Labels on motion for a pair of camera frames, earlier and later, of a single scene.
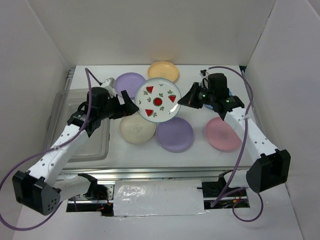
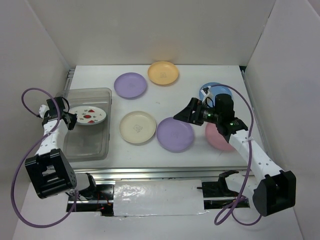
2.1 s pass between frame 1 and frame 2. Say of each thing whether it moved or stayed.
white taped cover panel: stayed
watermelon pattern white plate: moved
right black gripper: moved
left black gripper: moved
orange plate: stayed
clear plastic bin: stayed
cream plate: stayed
